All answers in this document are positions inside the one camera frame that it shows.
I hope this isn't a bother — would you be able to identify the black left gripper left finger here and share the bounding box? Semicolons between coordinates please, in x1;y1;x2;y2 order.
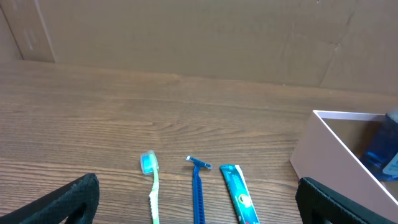
1;173;100;224

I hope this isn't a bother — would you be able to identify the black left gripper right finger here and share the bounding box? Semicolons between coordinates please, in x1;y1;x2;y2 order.
295;177;394;224

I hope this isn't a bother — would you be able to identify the teal toothpaste tube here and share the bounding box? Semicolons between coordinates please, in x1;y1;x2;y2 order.
220;164;260;224

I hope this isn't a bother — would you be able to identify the green white toothbrush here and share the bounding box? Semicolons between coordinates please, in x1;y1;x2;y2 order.
140;150;160;224

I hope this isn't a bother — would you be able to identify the clear soap pump bottle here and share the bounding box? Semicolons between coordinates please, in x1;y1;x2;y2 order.
360;110;397;181

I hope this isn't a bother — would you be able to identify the blue disposable razor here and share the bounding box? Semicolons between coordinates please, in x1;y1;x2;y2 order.
186;155;213;224

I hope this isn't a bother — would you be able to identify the white cardboard box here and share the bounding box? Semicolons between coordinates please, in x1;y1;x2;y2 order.
290;110;397;222

